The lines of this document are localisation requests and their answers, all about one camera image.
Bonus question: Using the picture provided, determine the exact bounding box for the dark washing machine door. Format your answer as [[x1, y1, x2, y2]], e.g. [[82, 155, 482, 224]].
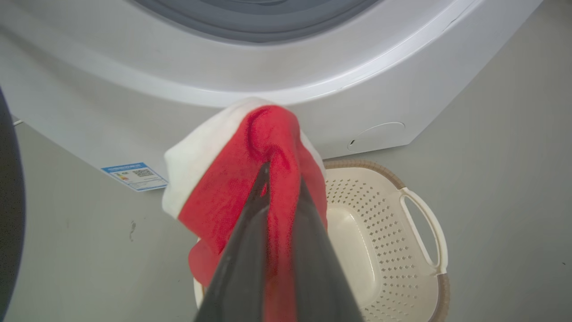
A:
[[0, 87, 26, 309]]

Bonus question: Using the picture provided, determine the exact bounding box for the white washing machine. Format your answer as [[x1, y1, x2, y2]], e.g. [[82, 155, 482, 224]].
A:
[[0, 0, 544, 180]]

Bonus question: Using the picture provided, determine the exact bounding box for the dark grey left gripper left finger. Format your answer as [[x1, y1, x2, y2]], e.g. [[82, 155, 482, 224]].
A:
[[193, 162, 272, 322]]

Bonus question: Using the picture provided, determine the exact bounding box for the blue energy label sticker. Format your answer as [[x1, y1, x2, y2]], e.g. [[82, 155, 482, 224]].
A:
[[101, 162, 168, 192]]

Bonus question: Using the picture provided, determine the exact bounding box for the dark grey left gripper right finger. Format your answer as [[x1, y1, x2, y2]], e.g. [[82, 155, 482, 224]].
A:
[[293, 178, 363, 322]]

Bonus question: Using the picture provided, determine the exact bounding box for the cream perforated laundry basket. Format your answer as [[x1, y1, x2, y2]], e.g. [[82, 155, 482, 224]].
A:
[[193, 160, 450, 322]]

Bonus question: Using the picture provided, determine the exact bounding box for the red and white cloth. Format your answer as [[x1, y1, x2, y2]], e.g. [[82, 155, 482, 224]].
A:
[[162, 97, 328, 322]]

